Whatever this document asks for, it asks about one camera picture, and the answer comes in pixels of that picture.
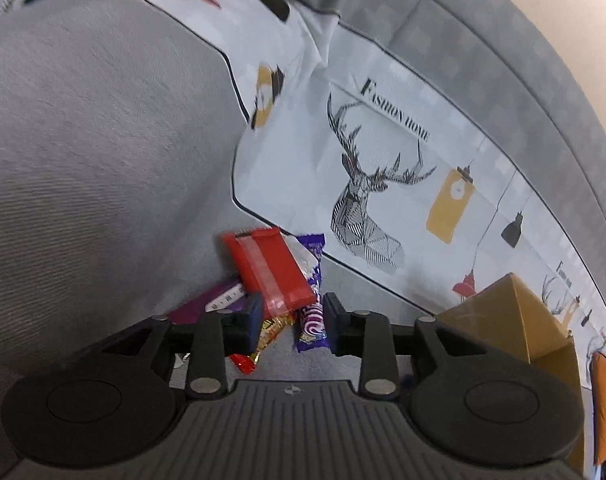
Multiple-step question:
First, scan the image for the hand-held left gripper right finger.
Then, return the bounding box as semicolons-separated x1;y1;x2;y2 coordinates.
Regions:
323;292;488;398

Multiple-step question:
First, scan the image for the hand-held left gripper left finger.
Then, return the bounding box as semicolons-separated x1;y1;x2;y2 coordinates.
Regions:
100;294;264;396

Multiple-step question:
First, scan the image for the red packet with clear strip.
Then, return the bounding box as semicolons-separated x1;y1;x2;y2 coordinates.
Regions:
221;227;318;317

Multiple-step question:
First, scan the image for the cardboard box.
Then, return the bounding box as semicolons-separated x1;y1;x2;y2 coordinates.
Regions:
435;272;586;473

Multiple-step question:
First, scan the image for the red and gold candy packet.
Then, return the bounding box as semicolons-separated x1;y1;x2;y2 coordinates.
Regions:
230;312;288;375

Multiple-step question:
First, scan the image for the purple swirl snack packet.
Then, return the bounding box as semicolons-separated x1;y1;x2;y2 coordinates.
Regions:
294;233;330;353

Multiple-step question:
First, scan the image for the purple packet with white label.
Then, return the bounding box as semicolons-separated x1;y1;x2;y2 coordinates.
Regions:
168;280;248;328

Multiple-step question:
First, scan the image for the printed grey sofa cover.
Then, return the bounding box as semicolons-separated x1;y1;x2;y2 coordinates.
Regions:
85;0;606;391

